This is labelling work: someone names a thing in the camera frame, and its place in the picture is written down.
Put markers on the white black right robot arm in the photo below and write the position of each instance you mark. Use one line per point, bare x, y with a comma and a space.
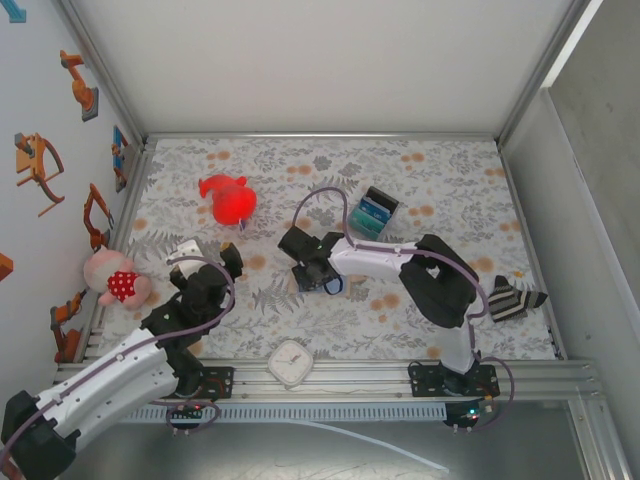
370, 262

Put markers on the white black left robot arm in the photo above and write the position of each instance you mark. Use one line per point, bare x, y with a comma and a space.
110, 395

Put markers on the dark blue card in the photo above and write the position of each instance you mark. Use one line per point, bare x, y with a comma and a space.
377, 212

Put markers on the red plush toy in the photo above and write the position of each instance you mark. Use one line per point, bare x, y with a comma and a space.
232, 202

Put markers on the white square clock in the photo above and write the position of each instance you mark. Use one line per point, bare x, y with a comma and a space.
290, 362

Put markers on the pink plush toy polka dots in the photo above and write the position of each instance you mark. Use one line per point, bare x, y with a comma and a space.
112, 285

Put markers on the floral print tablecloth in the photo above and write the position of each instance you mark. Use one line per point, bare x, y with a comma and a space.
300, 165

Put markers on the small black circuit board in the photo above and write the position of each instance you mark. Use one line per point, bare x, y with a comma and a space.
472, 414
187, 410

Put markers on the black white striped cloth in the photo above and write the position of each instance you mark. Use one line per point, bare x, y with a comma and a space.
510, 300

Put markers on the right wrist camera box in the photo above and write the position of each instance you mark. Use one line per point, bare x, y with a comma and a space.
297, 242

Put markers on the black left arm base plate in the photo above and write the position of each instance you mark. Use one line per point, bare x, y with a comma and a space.
220, 382

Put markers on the aluminium frame rail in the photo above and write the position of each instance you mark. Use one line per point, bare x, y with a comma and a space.
134, 200
350, 380
320, 136

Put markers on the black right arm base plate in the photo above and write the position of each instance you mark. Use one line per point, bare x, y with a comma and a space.
425, 382

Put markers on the blue orange wall sticker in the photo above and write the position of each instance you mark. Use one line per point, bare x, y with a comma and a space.
119, 150

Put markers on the orange gripper wall sticker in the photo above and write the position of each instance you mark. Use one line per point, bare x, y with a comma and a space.
27, 160

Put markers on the aluminium frame post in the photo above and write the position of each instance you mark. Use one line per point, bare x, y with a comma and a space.
545, 70
102, 65

